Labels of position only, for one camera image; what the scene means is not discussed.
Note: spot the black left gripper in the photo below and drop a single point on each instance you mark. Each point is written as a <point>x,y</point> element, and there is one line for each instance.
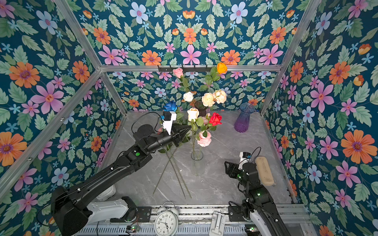
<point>176,129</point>

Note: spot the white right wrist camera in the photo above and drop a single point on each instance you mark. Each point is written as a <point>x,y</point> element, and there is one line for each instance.
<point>244,158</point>

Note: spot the cream double-bloom flower stem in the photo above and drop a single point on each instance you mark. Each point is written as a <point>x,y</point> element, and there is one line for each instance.
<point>209,99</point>

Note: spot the dark pink ribbed glass vase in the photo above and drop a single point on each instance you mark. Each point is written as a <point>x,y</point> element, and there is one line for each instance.
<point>201,108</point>

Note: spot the pink double carnation stem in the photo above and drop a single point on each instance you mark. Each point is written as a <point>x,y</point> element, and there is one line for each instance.
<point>202,136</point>

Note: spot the beige cloth roll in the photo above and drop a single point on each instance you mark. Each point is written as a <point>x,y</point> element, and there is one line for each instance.
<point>264,171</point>

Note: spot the red rose stem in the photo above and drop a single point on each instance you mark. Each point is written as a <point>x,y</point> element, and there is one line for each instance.
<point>215,120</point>

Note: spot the pile of artificial flowers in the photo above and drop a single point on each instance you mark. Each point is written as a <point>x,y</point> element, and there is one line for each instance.
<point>170,152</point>

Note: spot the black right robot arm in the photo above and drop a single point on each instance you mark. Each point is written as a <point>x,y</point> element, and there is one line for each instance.
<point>258,206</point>

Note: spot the white twin-bell alarm clock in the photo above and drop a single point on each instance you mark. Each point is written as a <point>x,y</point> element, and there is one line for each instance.
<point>167,222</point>

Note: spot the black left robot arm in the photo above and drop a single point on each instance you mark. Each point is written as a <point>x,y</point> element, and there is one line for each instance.
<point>70,207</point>

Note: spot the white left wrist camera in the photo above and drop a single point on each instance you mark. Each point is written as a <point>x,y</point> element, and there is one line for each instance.
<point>169,118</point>

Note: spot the yellow rose stem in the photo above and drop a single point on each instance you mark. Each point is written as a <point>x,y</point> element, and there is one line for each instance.
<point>215,75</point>

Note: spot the black hook rail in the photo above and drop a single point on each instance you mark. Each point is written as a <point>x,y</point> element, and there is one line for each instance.
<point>186,68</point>

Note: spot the purple ribbed glass vase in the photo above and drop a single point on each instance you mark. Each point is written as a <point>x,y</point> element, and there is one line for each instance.
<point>242,123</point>

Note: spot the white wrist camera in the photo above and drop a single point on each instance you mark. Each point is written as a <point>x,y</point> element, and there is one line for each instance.
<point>244,158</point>
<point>169,118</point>

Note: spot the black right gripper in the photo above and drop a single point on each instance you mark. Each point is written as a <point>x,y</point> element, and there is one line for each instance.
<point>232,166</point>

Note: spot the clear glass cup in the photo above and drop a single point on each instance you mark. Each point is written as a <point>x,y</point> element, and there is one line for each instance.
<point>197,168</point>

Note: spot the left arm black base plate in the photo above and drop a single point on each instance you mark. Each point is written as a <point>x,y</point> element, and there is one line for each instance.
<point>138,214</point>

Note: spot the white plastic clip bracket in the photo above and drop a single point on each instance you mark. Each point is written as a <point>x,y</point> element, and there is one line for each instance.
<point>217,224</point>

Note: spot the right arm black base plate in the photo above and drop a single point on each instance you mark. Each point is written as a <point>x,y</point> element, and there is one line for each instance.
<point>235,214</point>

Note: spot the pink rose stem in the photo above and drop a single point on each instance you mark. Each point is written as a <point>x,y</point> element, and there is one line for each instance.
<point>179,73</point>

